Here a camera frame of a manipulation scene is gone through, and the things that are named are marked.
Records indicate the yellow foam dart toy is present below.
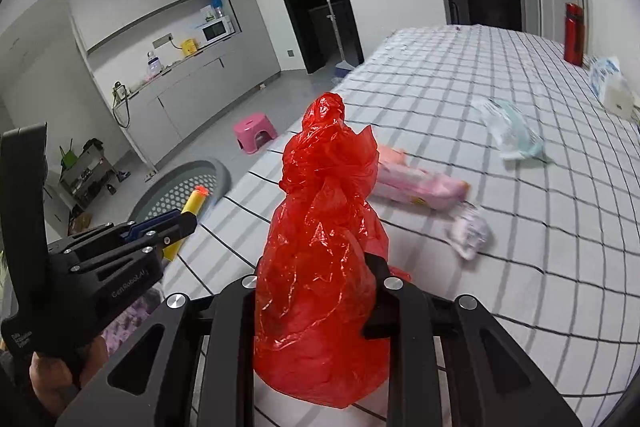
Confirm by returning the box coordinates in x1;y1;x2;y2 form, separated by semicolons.
163;185;209;261

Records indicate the red plastic bag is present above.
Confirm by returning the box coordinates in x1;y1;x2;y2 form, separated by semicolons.
254;92;390;409

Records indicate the white teal snack wrapper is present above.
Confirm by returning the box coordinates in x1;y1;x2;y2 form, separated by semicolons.
471;96;544;161

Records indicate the person's left hand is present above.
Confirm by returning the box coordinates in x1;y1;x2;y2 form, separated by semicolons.
29;336;108;417

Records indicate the grey perforated laundry basket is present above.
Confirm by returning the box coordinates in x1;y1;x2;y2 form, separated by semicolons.
128;158;231;222

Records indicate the metal shoe rack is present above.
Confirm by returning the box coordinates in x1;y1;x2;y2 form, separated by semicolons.
58;138;116;210

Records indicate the grey kitchen cabinet counter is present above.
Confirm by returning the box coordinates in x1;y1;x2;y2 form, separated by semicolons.
115;35;280;167

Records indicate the pink plastic stool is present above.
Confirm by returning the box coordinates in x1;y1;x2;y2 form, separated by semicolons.
232;113;278;154

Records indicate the clear jug on counter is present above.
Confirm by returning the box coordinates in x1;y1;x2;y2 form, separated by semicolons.
146;51;164;80

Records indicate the yellow box on counter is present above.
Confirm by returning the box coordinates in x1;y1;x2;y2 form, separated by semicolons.
180;38;198;57

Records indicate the white microwave oven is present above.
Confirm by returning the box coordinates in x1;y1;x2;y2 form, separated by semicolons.
198;16;234;46

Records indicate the blue water dispenser bottle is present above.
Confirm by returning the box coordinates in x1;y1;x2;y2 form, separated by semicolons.
209;0;224;18

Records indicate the pink wet wipes pack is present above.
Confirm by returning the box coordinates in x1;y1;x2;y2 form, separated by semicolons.
372;145;470;211

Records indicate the crumpled white wrapper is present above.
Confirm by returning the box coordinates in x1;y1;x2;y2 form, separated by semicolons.
446;202;491;261

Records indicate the checkered white tablecloth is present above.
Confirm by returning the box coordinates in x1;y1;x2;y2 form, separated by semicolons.
159;24;640;427

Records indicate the red thermos bottle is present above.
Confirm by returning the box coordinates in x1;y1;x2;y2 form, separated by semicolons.
564;3;585;67

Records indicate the white tissue box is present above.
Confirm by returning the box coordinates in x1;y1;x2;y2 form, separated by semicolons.
589;56;636;120

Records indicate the blue broom with handle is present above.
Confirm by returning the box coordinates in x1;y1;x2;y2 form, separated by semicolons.
326;0;355;79

